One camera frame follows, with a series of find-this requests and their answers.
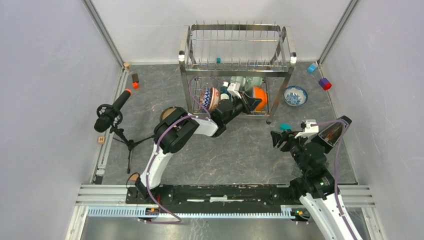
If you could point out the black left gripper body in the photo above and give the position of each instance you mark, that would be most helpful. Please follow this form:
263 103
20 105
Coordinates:
238 106

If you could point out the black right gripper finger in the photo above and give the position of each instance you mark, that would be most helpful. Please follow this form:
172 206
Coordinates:
277 138
289 132

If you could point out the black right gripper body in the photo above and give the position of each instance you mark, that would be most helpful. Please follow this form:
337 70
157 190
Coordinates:
295 145

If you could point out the orange bowl white inside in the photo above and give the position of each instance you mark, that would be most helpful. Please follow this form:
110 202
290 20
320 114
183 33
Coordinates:
259 93

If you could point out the blue white floral bowl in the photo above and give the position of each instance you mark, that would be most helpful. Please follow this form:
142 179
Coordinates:
295 96

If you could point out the stainless steel dish rack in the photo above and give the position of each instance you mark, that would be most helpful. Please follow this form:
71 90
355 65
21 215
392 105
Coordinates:
245 49

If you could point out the black patterned bowl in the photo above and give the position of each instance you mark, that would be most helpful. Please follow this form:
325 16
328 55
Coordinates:
166 113

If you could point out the teal glazed bowl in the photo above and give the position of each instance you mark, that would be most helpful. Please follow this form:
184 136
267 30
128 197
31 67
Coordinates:
224 94

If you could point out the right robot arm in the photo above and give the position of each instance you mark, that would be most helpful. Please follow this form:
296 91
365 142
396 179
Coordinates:
316 188

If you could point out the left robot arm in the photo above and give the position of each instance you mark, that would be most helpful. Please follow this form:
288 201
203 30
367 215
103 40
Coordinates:
173 132

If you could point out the teal block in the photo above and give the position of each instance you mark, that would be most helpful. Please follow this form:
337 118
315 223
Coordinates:
284 126

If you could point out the pale green bowl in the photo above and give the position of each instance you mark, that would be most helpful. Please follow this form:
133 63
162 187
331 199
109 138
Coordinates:
251 82

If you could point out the black metronome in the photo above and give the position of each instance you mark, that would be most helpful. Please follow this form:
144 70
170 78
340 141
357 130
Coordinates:
332 134

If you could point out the blue white zigzag bowl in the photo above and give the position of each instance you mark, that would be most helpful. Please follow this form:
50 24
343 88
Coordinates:
206 97

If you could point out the red purple block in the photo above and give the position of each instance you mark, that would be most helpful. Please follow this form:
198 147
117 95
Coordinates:
325 84

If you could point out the light blue block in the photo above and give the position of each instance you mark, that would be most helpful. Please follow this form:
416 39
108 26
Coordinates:
312 67

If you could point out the small orange red cube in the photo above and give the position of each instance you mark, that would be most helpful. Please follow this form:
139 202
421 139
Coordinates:
135 85

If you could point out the brown block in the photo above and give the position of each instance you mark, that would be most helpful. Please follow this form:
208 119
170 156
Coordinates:
135 78

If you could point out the black mini tripod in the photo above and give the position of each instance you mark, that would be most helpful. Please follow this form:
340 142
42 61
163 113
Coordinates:
130 143

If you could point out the black microphone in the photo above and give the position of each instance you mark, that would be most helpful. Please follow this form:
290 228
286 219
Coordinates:
110 115

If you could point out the wooden letter cube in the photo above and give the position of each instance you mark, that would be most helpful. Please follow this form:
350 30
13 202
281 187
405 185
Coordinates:
101 140

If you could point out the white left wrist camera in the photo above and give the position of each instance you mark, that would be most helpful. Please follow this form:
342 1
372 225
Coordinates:
231 89

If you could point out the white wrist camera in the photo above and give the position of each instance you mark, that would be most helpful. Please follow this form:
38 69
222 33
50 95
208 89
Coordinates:
231 89
309 128

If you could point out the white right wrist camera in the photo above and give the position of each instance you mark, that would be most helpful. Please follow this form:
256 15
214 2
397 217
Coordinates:
309 128

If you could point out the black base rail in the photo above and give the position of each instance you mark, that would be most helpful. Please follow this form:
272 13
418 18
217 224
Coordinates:
217 199

